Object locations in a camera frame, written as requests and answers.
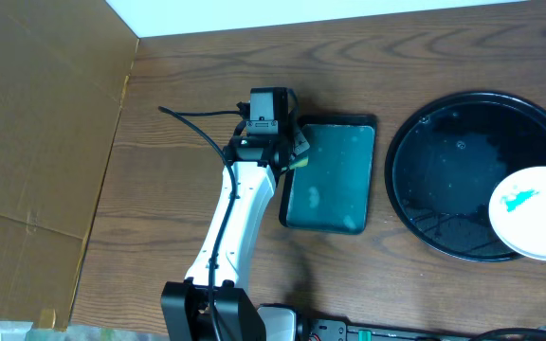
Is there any green yellow sponge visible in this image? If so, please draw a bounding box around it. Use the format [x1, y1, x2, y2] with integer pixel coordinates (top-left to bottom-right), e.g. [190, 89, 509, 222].
[288, 155, 309, 170]

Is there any white plate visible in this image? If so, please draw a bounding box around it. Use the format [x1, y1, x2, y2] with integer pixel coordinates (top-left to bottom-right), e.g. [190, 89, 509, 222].
[488, 167, 546, 261]

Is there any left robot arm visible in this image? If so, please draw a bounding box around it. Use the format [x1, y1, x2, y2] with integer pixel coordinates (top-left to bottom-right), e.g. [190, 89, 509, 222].
[161, 87, 309, 340]

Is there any black rectangular water tray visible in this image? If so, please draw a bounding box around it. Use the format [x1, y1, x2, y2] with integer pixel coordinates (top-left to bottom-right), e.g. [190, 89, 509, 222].
[279, 115, 376, 235]

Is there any black round tray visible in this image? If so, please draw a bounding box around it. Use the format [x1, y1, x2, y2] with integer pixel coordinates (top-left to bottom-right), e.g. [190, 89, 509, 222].
[385, 91, 546, 262]

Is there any cardboard sheet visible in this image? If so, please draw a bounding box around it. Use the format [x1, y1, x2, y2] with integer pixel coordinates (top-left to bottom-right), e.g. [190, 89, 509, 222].
[0, 0, 138, 330]

